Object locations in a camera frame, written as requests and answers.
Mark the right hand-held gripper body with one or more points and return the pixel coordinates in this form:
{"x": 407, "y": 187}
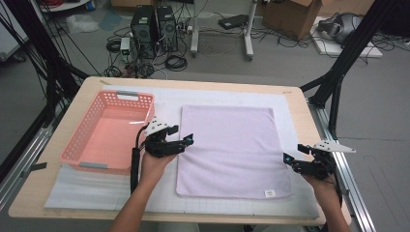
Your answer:
{"x": 316, "y": 167}

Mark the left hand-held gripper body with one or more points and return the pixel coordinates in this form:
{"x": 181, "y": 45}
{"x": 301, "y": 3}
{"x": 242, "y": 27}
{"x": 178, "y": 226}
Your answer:
{"x": 161, "y": 149}

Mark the clear plastic bag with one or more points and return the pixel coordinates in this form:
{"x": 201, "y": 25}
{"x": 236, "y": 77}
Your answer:
{"x": 80, "y": 22}

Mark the pink plastic basket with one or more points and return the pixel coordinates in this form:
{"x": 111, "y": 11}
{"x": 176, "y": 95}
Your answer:
{"x": 109, "y": 141}

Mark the white round table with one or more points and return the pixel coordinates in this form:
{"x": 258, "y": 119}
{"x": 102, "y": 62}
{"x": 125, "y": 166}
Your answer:
{"x": 64, "y": 5}

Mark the white floor board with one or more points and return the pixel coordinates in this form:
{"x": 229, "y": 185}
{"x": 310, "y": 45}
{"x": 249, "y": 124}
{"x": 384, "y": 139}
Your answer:
{"x": 328, "y": 48}

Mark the open cardboard box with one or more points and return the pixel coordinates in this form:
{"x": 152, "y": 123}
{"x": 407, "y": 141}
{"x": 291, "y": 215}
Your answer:
{"x": 290, "y": 17}

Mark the teal plastic sheet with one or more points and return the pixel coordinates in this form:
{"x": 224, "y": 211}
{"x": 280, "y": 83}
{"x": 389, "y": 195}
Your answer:
{"x": 109, "y": 21}

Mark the lilac patterned towel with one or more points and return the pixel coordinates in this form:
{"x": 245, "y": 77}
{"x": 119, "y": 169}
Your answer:
{"x": 232, "y": 151}

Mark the aluminium rail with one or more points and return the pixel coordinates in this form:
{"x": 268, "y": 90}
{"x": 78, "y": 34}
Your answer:
{"x": 29, "y": 154}
{"x": 354, "y": 193}

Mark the person's left hand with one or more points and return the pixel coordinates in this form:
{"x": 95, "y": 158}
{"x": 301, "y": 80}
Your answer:
{"x": 154, "y": 167}

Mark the person's right hand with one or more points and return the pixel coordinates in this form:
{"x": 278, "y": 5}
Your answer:
{"x": 325, "y": 190}

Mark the grey rounded device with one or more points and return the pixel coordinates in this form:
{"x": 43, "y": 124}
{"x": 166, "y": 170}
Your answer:
{"x": 341, "y": 27}

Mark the white power adapter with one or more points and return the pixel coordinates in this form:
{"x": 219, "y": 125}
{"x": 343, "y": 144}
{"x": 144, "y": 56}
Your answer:
{"x": 125, "y": 45}

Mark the narrow black computer tower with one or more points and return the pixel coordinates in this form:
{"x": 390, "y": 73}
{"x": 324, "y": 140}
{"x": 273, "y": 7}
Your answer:
{"x": 167, "y": 30}

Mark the black metal frame post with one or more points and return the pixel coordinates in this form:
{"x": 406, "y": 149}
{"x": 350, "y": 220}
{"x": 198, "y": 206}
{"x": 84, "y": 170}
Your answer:
{"x": 351, "y": 48}
{"x": 42, "y": 48}

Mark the black flat box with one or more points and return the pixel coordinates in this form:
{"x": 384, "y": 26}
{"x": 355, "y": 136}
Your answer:
{"x": 233, "y": 21}

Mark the white foam sheet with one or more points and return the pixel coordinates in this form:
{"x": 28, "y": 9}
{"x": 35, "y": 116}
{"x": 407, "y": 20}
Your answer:
{"x": 83, "y": 190}

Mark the wide black computer tower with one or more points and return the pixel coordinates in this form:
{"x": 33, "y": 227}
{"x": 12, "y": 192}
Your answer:
{"x": 143, "y": 32}

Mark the white grid mat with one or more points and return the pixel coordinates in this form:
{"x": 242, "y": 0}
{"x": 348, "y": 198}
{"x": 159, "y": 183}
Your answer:
{"x": 225, "y": 96}

